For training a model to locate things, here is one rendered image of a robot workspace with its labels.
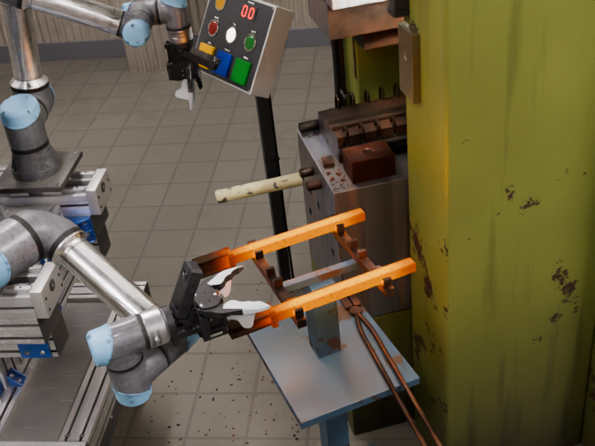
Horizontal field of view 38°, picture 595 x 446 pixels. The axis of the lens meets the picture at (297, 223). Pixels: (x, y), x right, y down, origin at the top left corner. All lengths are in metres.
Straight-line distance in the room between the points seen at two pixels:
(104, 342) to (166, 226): 2.23
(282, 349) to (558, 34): 0.97
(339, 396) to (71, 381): 1.15
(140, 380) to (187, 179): 2.53
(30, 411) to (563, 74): 1.86
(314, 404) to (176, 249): 1.86
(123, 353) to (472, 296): 0.93
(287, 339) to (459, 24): 0.87
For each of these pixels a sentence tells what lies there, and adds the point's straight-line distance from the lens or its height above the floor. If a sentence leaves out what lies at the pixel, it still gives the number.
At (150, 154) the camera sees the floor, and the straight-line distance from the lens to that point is 4.50.
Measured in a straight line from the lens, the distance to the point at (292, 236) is 2.03.
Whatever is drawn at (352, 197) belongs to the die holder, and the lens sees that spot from 2.24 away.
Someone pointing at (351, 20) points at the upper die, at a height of 1.31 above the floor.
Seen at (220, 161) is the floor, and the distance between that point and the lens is 4.31.
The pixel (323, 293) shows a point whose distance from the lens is 1.85.
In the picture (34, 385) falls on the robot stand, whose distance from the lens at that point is 2.93.
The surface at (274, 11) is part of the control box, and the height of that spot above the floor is 1.19.
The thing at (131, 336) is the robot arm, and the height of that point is 1.03.
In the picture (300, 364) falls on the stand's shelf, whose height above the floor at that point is 0.67.
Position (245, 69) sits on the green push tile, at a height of 1.02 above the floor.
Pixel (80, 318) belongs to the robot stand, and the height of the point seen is 0.21.
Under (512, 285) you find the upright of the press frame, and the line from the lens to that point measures 2.26.
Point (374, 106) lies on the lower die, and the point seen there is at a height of 0.99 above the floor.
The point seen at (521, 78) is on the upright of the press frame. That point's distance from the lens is 1.95.
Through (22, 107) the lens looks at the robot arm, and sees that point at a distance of 2.69.
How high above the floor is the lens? 2.10
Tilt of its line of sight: 34 degrees down
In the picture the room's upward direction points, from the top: 7 degrees counter-clockwise
